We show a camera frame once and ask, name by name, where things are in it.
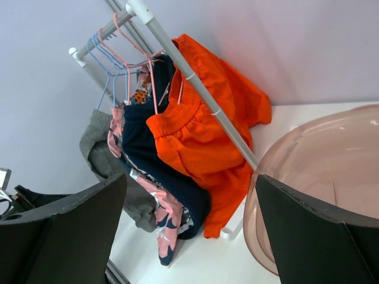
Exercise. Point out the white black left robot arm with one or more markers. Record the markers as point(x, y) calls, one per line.
point(24, 199)

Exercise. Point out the orange blue patterned shorts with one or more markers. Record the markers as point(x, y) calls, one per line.
point(143, 91)

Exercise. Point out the light blue hanger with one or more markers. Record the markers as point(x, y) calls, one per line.
point(109, 87)
point(116, 64)

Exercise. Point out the grey shorts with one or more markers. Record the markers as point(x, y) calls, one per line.
point(138, 204)

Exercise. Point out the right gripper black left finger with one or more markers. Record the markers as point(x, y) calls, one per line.
point(65, 241)

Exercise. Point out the navy blue shorts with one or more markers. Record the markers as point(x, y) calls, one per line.
point(139, 144)

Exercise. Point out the pink whale print shorts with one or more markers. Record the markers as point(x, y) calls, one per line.
point(168, 210)

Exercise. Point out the translucent pink plastic basin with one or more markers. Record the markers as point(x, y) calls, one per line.
point(333, 158)

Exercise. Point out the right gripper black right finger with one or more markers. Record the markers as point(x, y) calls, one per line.
point(316, 242)

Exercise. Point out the white and metal clothes rack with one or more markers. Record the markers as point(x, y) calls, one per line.
point(147, 17)

